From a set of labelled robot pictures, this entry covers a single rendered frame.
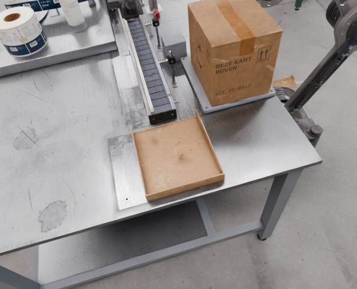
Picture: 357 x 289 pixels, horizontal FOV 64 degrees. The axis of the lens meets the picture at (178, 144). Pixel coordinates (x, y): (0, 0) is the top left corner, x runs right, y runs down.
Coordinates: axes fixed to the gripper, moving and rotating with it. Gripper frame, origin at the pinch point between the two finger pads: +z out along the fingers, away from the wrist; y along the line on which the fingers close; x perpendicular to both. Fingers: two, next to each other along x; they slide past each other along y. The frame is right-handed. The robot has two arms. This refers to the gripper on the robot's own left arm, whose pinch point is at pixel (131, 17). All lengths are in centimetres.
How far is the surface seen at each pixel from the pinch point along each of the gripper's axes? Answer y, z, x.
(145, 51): -1.3, -9.9, 21.0
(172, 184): 6, -49, 77
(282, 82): -113, 82, 43
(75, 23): 27.9, 6.6, -5.9
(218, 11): -27, -43, 23
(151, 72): -0.3, -19.7, 33.2
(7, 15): 57, 1, -14
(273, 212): -37, -19, 107
